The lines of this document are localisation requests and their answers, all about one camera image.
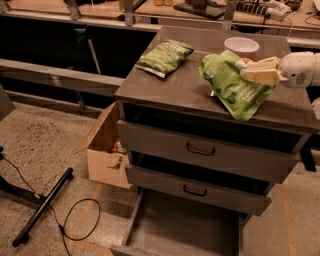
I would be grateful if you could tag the white power strip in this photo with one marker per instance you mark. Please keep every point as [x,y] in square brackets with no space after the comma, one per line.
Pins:
[271,9]

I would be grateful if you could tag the cardboard box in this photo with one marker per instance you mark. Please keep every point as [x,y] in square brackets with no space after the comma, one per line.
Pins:
[104,166]

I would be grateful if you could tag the black stand leg bar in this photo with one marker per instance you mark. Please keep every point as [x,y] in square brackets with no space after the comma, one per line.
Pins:
[23,235]

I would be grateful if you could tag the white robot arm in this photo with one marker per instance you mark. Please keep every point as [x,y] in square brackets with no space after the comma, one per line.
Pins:
[317,68]

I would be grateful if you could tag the middle grey drawer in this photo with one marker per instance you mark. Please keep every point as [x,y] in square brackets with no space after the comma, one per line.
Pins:
[231,199]

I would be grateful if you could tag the white bowl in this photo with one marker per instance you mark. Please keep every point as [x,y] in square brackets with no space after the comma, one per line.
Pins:
[243,47]

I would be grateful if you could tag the red apple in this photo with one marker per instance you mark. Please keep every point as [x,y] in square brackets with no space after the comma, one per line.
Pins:
[247,60]

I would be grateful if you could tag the light green rice chip bag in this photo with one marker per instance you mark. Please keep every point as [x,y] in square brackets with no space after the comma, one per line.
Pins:
[241,98]

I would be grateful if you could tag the red snack pack in box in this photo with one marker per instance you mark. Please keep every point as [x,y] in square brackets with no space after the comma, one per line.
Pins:
[117,147]

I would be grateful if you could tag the top grey drawer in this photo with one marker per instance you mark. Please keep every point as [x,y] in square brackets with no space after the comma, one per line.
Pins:
[227,157]

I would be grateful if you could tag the grey drawer cabinet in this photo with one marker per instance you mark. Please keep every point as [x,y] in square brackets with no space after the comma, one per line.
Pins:
[182,103]

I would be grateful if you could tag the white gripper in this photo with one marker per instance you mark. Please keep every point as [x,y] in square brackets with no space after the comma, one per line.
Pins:
[296,69]

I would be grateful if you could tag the bottom grey open drawer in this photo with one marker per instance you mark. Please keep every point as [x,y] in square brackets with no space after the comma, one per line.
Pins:
[166,225]

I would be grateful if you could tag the dark green chip bag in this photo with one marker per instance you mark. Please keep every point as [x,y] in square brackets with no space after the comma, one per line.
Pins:
[165,58]

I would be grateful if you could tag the black monitor base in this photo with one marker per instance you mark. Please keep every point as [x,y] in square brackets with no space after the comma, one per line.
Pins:
[200,8]

